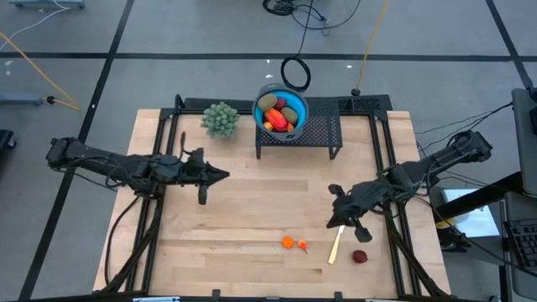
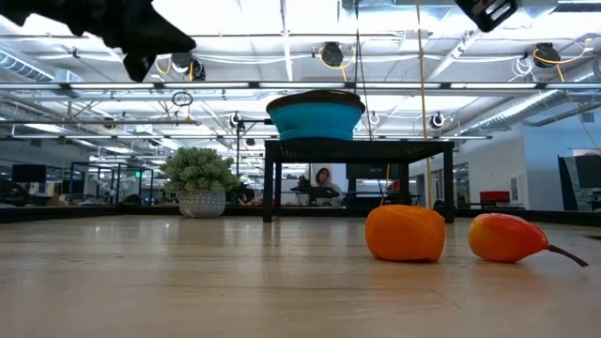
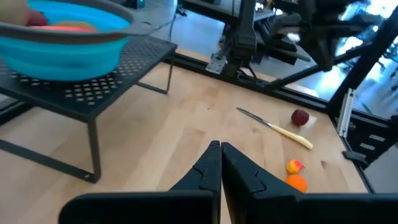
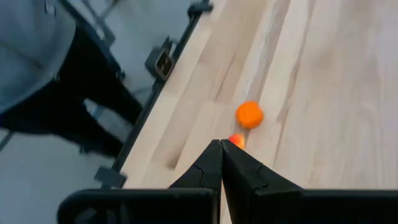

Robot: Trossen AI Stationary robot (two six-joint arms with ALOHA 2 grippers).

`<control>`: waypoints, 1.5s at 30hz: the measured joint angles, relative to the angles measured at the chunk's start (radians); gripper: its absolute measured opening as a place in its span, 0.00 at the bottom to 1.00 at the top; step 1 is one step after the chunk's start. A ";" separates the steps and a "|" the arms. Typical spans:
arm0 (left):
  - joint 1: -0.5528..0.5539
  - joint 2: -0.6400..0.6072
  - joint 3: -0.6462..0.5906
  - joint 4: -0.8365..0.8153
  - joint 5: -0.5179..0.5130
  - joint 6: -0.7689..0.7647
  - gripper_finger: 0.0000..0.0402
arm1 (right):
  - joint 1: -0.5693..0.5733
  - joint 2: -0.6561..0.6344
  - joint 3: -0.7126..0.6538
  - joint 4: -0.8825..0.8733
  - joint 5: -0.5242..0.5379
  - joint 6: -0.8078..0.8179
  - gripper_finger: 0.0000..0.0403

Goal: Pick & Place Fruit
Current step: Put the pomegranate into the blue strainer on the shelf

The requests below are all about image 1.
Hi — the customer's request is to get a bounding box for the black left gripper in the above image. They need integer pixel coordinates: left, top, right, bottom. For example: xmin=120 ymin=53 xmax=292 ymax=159
xmin=180 ymin=147 xmax=231 ymax=188

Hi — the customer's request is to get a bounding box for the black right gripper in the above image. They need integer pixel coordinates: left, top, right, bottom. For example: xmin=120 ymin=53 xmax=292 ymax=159
xmin=326 ymin=182 xmax=381 ymax=229

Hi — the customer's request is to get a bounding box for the cream-handled table knife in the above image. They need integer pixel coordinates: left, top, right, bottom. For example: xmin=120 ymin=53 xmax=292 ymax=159
xmin=326 ymin=224 xmax=347 ymax=266

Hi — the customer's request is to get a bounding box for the green succulent in white pot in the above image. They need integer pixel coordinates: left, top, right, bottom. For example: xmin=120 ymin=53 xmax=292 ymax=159
xmin=200 ymin=101 xmax=242 ymax=139

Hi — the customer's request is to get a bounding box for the black perforated metal shelf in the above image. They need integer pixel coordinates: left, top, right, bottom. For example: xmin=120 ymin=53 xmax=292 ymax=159
xmin=253 ymin=96 xmax=344 ymax=161

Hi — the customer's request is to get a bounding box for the blue collapsible bowl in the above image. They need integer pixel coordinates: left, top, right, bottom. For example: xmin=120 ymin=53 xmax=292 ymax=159
xmin=251 ymin=82 xmax=310 ymax=143

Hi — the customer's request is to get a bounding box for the black vented box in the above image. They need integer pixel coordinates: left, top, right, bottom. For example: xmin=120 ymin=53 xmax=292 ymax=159
xmin=337 ymin=94 xmax=394 ymax=123

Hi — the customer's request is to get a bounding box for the white flat panel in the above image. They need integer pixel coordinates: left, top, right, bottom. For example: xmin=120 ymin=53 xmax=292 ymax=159
xmin=442 ymin=187 xmax=501 ymax=239

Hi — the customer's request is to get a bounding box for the black desk support bar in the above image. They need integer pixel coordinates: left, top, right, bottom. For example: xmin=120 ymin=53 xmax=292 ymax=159
xmin=434 ymin=170 xmax=525 ymax=221

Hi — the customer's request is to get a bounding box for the black keyboard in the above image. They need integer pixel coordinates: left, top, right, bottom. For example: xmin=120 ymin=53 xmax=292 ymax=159
xmin=504 ymin=217 xmax=537 ymax=270

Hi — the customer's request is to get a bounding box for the grey desk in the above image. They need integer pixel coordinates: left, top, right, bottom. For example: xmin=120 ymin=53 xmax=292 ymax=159
xmin=511 ymin=86 xmax=537 ymax=198

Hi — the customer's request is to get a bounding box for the grey metal floor bar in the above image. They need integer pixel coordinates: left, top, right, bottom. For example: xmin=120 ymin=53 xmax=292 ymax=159
xmin=0 ymin=92 xmax=46 ymax=107

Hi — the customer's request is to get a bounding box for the black caster wheel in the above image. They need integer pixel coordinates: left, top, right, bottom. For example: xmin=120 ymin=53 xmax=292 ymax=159
xmin=0 ymin=128 xmax=18 ymax=151

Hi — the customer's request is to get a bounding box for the grey cart base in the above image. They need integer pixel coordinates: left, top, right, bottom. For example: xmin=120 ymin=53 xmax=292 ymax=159
xmin=8 ymin=0 xmax=86 ymax=10

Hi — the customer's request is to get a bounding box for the black aluminium table frame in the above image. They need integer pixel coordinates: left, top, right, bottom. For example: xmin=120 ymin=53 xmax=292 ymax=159
xmin=94 ymin=94 xmax=453 ymax=299

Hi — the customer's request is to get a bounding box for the black cable bundle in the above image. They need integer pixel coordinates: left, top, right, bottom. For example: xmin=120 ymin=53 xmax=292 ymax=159
xmin=435 ymin=226 xmax=473 ymax=253

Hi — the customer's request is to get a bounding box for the black hanging cable with loop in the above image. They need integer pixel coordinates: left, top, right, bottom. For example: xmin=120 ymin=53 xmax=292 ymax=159
xmin=279 ymin=0 xmax=315 ymax=94

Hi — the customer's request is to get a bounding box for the yellow hanging cable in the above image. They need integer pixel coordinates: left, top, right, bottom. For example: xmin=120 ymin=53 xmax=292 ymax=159
xmin=354 ymin=0 xmax=391 ymax=96

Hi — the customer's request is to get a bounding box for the black coiled floor cable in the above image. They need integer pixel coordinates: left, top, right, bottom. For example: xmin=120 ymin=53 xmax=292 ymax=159
xmin=263 ymin=0 xmax=362 ymax=37

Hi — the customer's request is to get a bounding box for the yellow floor cable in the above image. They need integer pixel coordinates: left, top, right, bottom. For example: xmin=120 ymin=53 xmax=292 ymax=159
xmin=0 ymin=31 xmax=81 ymax=112

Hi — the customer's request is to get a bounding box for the white floor cable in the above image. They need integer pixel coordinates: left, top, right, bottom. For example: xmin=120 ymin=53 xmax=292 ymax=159
xmin=0 ymin=0 xmax=73 ymax=41

